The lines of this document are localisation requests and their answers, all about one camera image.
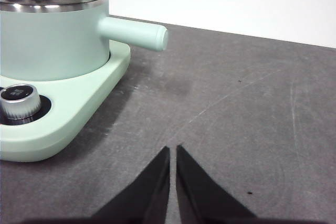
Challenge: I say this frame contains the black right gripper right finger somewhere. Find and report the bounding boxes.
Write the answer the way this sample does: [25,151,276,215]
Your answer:
[175,145,257,219]

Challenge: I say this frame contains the mint green breakfast machine base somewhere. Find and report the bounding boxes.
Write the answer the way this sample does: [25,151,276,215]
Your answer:
[0,40,131,162]

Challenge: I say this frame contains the silver control dial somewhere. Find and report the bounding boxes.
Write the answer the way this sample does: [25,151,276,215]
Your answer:
[0,84,42,122]

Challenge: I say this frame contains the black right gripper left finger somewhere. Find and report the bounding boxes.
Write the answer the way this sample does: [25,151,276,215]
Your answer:
[91,145,171,219]

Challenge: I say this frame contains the mint green pot with handle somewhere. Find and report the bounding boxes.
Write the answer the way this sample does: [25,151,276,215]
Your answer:
[0,0,169,82]

